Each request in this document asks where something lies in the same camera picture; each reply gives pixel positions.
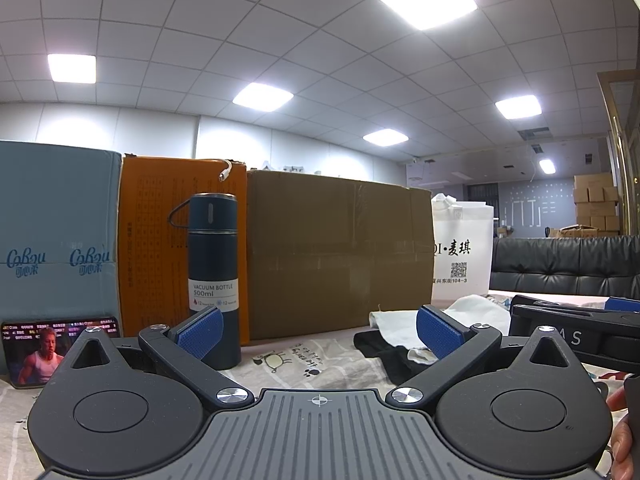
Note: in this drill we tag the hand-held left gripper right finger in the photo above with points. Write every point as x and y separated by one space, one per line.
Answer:
440 332

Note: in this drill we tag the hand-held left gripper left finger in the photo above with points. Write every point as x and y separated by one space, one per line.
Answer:
200 332

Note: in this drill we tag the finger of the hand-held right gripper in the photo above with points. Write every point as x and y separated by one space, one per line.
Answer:
622 305

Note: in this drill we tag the white T-shirt with black print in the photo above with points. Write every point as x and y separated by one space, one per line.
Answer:
475 315

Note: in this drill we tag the person's right hand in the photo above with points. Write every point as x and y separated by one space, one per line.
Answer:
622 452

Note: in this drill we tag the black leather sofa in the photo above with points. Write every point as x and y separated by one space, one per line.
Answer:
565 265

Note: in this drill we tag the dark blue vacuum bottle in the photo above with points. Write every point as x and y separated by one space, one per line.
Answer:
212 260

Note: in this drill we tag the white printed bag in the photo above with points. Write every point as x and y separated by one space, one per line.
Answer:
462 245

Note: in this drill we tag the stack of cardboard boxes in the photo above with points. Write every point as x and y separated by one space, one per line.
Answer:
595 205

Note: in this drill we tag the orange carton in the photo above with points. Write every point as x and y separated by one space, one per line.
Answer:
150 240

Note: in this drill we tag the printed beige bed sheet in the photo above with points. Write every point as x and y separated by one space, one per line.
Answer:
310 360

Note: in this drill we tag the brown cardboard carton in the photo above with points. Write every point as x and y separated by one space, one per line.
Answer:
340 255

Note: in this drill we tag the smartphone with lit screen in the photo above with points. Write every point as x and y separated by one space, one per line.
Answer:
35 355

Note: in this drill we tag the blue-grey printed carton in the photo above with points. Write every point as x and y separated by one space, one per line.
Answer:
55 225

